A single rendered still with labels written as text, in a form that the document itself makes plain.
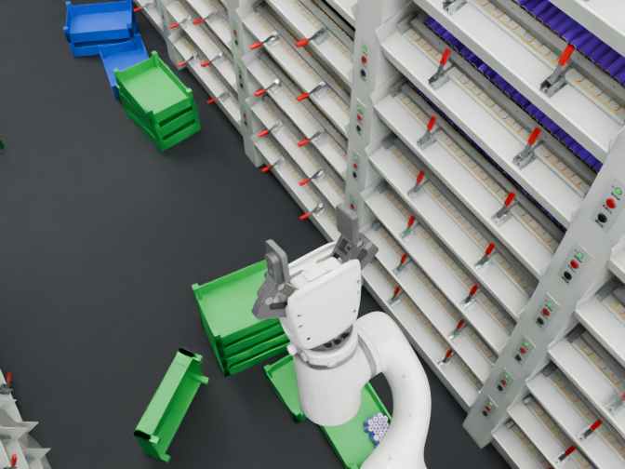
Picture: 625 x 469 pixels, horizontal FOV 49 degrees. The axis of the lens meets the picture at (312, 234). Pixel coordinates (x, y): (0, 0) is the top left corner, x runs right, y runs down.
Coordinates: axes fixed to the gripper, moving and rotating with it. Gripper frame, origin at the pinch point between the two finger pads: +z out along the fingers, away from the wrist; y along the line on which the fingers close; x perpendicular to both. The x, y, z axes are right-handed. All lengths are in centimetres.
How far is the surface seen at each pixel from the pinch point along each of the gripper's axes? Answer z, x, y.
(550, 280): -59, -12, 63
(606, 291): -57, -2, 68
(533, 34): -11, -29, 68
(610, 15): 1, -10, 61
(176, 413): -143, -92, -5
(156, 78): -93, -211, 57
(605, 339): -64, 3, 63
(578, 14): 0, -15, 61
